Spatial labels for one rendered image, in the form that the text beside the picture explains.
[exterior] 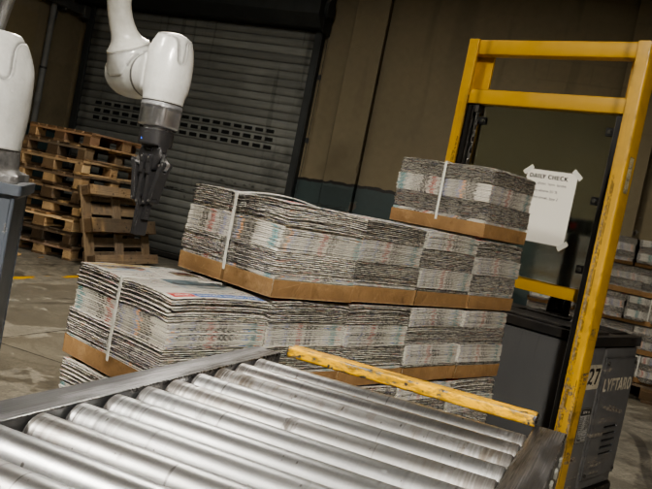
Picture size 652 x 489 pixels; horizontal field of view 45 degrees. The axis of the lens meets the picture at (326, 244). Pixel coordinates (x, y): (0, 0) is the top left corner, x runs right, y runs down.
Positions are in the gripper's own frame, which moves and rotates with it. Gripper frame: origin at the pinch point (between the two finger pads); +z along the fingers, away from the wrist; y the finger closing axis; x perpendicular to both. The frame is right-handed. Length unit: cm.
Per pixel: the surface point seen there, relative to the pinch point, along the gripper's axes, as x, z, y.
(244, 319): -19.2, 17.8, -18.7
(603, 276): -169, -6, -37
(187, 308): -2.3, 15.6, -18.9
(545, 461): 4, 16, -104
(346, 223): -46, -8, -20
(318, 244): -38.4, -1.6, -19.2
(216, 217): -27.0, -2.5, 6.4
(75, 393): 52, 16, -67
